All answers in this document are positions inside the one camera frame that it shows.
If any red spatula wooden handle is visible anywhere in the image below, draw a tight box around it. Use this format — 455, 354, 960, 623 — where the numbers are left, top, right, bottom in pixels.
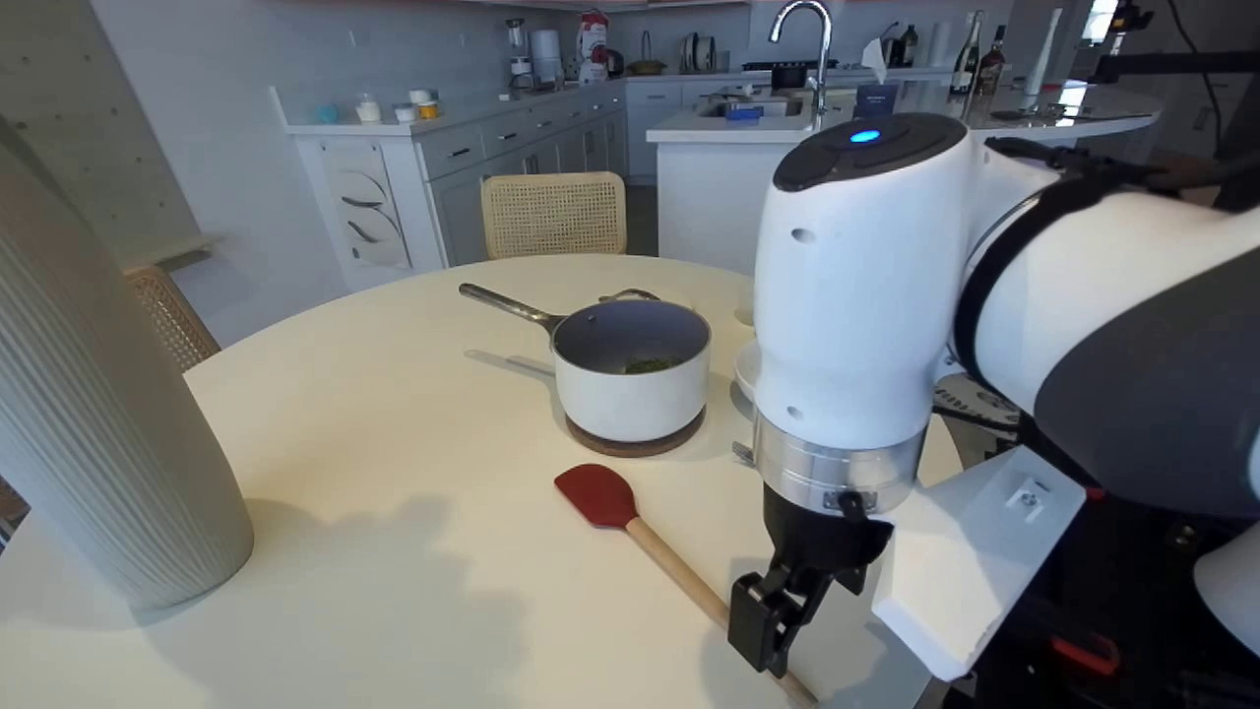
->
550, 462, 820, 709

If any white saucepan dark handle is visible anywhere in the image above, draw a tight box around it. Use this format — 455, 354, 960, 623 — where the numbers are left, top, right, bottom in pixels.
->
459, 278, 717, 449

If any beige wicker chair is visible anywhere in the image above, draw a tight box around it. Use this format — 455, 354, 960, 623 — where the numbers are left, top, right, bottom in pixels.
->
478, 164, 634, 265

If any black orange bar clamp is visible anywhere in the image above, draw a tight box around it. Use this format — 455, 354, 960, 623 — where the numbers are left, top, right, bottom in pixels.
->
1040, 627, 1131, 680

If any brown round pot trivet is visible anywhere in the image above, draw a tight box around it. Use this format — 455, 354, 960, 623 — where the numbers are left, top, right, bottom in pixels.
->
565, 407, 711, 462

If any red white kitchen appliance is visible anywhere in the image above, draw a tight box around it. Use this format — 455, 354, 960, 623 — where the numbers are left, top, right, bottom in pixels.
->
571, 8, 621, 88

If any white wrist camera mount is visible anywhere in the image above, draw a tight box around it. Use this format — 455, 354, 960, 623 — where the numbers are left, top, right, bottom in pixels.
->
867, 441, 1094, 684

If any tall ribbed grey vase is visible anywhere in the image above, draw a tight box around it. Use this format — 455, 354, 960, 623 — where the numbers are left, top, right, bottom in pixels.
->
0, 114, 259, 623

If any blue tissue box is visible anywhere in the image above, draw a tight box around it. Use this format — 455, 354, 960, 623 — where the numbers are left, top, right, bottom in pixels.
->
852, 78, 906, 128

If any white kitchen cabinet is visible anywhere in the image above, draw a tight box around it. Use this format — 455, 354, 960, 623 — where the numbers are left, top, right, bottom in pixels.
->
263, 73, 634, 294

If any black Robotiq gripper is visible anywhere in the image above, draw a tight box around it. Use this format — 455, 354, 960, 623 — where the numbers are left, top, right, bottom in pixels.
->
725, 479, 900, 680

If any white kitchen island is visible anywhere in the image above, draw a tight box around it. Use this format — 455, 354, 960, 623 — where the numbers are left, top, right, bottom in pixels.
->
644, 73, 1165, 289

